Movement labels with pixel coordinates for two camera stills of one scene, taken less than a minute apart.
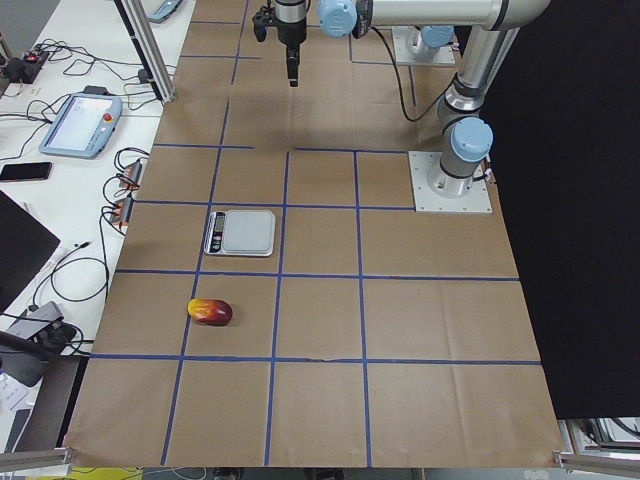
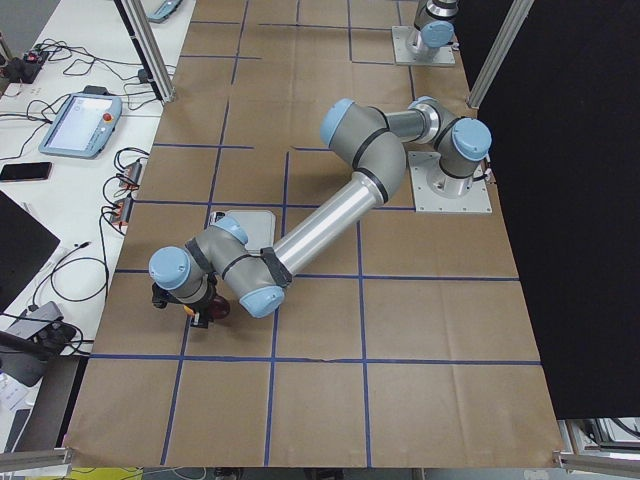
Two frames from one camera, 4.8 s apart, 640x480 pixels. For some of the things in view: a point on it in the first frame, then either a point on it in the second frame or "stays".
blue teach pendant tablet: (83, 125) stays
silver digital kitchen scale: (241, 233) stays
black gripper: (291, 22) to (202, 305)
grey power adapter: (25, 328) stays
